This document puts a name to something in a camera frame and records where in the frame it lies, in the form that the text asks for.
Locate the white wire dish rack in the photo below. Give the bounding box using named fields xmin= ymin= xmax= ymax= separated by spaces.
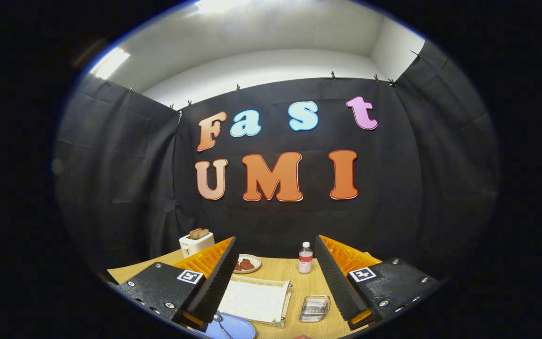
xmin=217 ymin=275 xmax=293 ymax=329

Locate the beige plate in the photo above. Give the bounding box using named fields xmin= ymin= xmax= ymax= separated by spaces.
xmin=232 ymin=254 xmax=262 ymax=274

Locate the narrow ceiling light panel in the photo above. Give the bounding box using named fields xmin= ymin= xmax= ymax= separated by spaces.
xmin=90 ymin=47 xmax=130 ymax=80

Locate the white toaster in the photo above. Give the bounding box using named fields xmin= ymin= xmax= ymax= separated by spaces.
xmin=179 ymin=228 xmax=215 ymax=258

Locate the spoon with blue checkered handle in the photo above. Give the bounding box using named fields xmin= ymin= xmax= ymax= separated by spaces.
xmin=212 ymin=313 xmax=234 ymax=339

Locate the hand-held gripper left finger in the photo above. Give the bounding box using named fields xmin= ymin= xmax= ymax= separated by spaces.
xmin=116 ymin=235 xmax=239 ymax=332

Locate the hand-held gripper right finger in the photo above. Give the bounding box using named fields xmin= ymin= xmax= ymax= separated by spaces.
xmin=314 ymin=234 xmax=443 ymax=330

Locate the large ceiling light panel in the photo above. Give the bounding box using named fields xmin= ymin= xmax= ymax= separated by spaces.
xmin=195 ymin=0 xmax=253 ymax=15

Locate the clear bottle with red label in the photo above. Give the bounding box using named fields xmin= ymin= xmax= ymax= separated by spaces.
xmin=298 ymin=242 xmax=313 ymax=274

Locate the metal mesh basket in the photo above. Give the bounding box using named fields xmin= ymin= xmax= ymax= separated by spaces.
xmin=299 ymin=295 xmax=331 ymax=323

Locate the blue plate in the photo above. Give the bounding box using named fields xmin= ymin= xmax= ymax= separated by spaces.
xmin=196 ymin=311 xmax=256 ymax=339

